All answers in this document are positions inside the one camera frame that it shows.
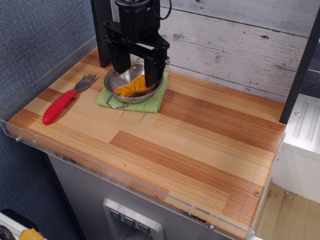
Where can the stainless steel bowl with handles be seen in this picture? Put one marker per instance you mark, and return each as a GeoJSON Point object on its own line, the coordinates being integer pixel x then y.
{"type": "Point", "coordinates": [113, 80]}

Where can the black vertical post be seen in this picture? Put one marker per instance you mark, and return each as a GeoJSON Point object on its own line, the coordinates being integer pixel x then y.
{"type": "Point", "coordinates": [303, 67]}
{"type": "Point", "coordinates": [101, 12]}

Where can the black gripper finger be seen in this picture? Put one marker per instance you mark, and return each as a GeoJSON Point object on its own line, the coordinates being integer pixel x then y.
{"type": "Point", "coordinates": [119, 55]}
{"type": "Point", "coordinates": [153, 69]}

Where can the clear acrylic table guard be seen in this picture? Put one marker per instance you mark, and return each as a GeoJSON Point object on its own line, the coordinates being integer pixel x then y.
{"type": "Point", "coordinates": [206, 154]}

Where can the yellow object at corner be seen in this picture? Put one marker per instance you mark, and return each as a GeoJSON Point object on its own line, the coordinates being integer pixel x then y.
{"type": "Point", "coordinates": [30, 234]}

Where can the white ribbed side unit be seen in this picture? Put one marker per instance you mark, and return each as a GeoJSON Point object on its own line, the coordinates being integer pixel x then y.
{"type": "Point", "coordinates": [297, 164]}

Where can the black left vertical post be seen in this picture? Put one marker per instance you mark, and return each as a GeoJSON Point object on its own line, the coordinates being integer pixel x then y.
{"type": "Point", "coordinates": [101, 12]}

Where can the grey toy fridge cabinet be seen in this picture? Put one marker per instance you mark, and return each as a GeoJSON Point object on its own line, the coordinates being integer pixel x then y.
{"type": "Point", "coordinates": [120, 200]}

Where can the red-handled metal fork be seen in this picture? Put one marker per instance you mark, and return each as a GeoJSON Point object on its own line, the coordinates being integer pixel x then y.
{"type": "Point", "coordinates": [54, 110]}

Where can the black right vertical post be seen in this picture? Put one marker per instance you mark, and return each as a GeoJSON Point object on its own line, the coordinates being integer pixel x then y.
{"type": "Point", "coordinates": [303, 67]}

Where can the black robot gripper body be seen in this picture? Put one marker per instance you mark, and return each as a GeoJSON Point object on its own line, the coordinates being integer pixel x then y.
{"type": "Point", "coordinates": [138, 28]}

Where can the green cloth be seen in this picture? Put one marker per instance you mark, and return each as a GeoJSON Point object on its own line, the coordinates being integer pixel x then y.
{"type": "Point", "coordinates": [147, 102]}

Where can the silver dispenser button panel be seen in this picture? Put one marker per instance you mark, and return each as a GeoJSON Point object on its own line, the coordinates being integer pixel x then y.
{"type": "Point", "coordinates": [127, 224]}

